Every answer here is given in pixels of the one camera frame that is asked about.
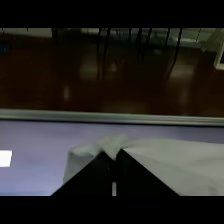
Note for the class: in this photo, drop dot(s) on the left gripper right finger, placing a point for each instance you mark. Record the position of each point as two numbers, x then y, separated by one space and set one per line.
140 178

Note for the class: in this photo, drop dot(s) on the white garment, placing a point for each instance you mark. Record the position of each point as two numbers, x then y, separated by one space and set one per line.
173 166

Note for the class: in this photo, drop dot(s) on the silver frame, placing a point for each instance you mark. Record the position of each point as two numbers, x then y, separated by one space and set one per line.
110 117

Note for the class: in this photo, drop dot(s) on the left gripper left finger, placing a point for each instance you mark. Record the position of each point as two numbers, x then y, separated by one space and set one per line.
92 178

